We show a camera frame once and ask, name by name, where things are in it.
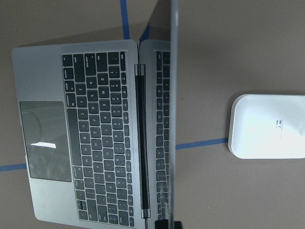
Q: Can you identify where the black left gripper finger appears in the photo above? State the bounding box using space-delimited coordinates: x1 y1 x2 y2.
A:
154 220 182 229

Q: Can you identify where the grey laptop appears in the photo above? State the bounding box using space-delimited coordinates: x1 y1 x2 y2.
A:
12 0 178 229

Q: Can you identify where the white desk lamp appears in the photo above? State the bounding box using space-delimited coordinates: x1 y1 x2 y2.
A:
228 94 305 159

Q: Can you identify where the blue tape line lengthwise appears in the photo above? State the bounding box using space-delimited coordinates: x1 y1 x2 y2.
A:
120 0 150 43

